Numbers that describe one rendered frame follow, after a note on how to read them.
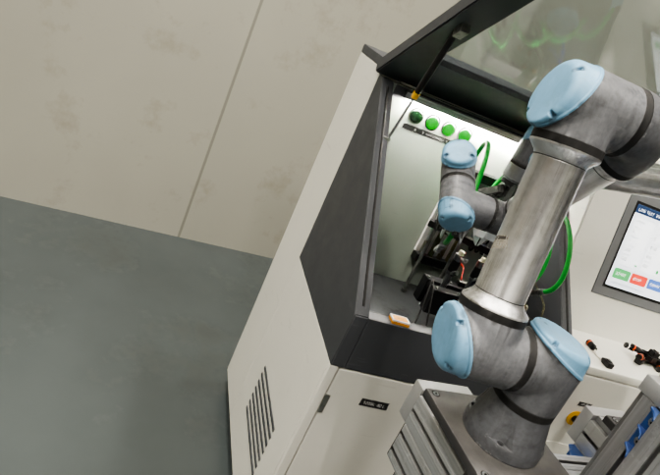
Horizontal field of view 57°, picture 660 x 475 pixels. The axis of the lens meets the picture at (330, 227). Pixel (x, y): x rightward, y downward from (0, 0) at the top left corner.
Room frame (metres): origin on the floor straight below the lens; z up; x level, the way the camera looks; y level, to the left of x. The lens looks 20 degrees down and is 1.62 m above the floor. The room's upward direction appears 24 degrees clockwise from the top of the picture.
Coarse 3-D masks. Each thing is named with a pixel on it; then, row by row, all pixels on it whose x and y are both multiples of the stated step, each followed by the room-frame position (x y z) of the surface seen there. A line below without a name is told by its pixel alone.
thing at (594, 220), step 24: (600, 192) 1.90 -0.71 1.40; (576, 216) 1.90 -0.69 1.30; (600, 216) 1.90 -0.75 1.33; (576, 240) 1.86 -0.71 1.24; (600, 240) 1.90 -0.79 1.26; (576, 264) 1.86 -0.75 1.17; (600, 264) 1.89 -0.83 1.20; (576, 288) 1.85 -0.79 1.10; (576, 312) 1.85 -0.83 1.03; (600, 312) 1.89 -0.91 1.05; (624, 312) 1.92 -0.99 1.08; (648, 312) 1.96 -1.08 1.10; (600, 336) 1.88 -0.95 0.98; (624, 336) 1.92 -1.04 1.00; (648, 336) 1.96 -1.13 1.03; (600, 384) 1.63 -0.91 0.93; (624, 384) 1.66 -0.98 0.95; (576, 408) 1.62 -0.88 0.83; (624, 408) 1.68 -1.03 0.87; (552, 432) 1.61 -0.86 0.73
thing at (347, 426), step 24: (336, 384) 1.36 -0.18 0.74; (360, 384) 1.39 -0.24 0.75; (384, 384) 1.41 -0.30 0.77; (408, 384) 1.43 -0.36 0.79; (336, 408) 1.38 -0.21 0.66; (360, 408) 1.40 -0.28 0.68; (384, 408) 1.42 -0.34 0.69; (312, 432) 1.37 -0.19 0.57; (336, 432) 1.39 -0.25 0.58; (360, 432) 1.41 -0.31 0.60; (384, 432) 1.43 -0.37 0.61; (312, 456) 1.38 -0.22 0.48; (336, 456) 1.40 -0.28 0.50; (360, 456) 1.42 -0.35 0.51; (384, 456) 1.45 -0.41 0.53
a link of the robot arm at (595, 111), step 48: (576, 96) 0.94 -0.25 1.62; (624, 96) 0.97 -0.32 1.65; (576, 144) 0.94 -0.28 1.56; (624, 144) 0.98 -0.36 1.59; (528, 192) 0.95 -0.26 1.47; (576, 192) 0.97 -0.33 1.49; (528, 240) 0.93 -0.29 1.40; (480, 288) 0.93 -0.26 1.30; (528, 288) 0.93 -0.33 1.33; (432, 336) 0.95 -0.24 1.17; (480, 336) 0.88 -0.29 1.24; (528, 336) 0.93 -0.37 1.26
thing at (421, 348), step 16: (368, 320) 1.37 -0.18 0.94; (384, 320) 1.39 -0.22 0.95; (368, 336) 1.37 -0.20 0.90; (384, 336) 1.39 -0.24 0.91; (400, 336) 1.40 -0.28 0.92; (416, 336) 1.41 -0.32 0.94; (352, 352) 1.37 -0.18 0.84; (368, 352) 1.38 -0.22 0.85; (384, 352) 1.39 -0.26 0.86; (400, 352) 1.41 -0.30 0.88; (416, 352) 1.42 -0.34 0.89; (352, 368) 1.37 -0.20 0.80; (368, 368) 1.39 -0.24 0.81; (384, 368) 1.40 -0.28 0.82; (400, 368) 1.42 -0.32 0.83; (416, 368) 1.43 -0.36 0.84; (432, 368) 1.45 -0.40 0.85; (464, 384) 1.49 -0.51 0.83; (480, 384) 1.50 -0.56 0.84
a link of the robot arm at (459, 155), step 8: (448, 144) 1.33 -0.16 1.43; (456, 144) 1.33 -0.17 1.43; (464, 144) 1.33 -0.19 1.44; (472, 144) 1.33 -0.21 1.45; (448, 152) 1.31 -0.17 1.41; (456, 152) 1.31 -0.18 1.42; (464, 152) 1.31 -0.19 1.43; (472, 152) 1.31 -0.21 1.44; (448, 160) 1.30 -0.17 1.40; (456, 160) 1.29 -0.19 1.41; (464, 160) 1.29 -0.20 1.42; (472, 160) 1.30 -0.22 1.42; (448, 168) 1.31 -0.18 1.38; (456, 168) 1.30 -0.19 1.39; (464, 168) 1.30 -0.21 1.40; (472, 168) 1.32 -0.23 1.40; (440, 176) 1.32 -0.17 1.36; (472, 176) 1.30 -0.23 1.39
